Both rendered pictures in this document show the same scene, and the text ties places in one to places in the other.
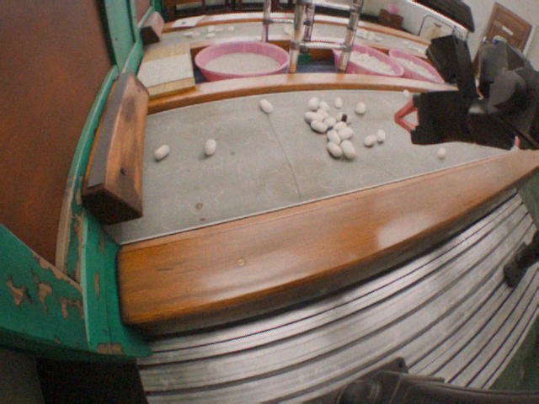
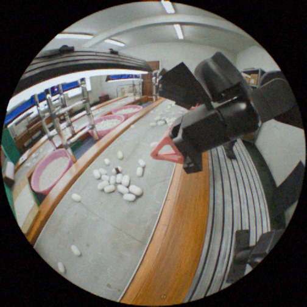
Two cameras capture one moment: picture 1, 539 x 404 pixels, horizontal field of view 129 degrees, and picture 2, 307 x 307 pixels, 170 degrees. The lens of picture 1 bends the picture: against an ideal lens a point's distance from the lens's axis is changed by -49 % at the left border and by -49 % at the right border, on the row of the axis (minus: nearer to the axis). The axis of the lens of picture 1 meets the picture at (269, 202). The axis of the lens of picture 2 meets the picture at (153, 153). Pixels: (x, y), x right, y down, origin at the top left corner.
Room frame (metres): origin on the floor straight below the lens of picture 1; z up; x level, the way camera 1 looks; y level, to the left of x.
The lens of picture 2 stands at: (0.21, -0.06, 1.00)
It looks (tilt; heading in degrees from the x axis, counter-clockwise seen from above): 40 degrees down; 313
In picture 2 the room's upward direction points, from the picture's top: straight up
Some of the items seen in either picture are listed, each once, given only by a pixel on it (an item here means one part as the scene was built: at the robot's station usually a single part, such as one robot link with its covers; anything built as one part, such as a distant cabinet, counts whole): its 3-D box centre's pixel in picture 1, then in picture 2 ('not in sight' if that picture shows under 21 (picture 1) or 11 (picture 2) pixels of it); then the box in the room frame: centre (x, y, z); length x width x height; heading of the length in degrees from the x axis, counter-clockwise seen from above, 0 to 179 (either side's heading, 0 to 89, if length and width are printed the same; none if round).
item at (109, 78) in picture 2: not in sight; (125, 77); (1.38, -0.81, 1.08); 0.62 x 0.08 x 0.07; 114
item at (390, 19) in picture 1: (391, 17); (103, 97); (6.13, -2.28, 0.32); 0.42 x 0.42 x 0.64; 23
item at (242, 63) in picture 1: (242, 71); (55, 175); (0.67, 0.13, 0.71); 0.22 x 0.22 x 0.06
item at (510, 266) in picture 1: (526, 257); (229, 143); (0.16, -0.71, 0.71); 0.20 x 0.07 x 0.08; 113
